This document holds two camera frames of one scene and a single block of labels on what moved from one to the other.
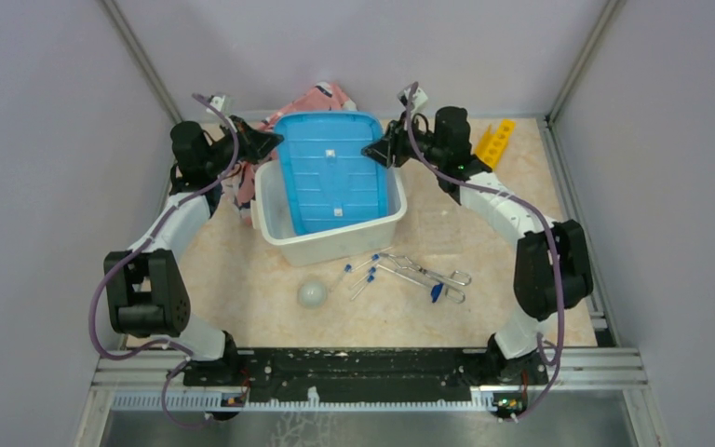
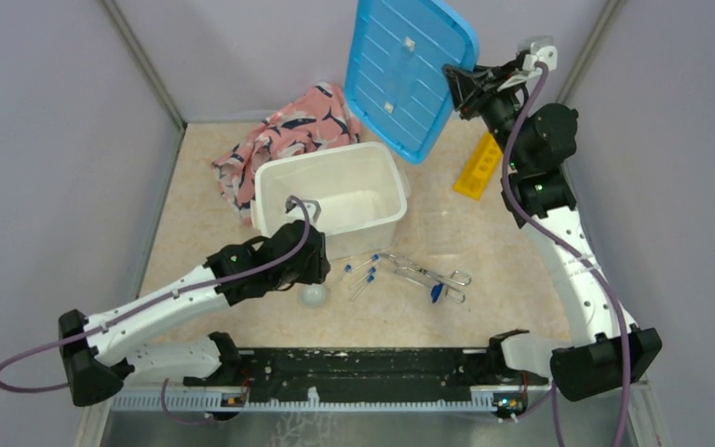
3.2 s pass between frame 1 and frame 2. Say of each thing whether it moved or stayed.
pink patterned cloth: stayed
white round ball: stayed
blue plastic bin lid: moved
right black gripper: moved
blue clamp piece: stayed
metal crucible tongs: stayed
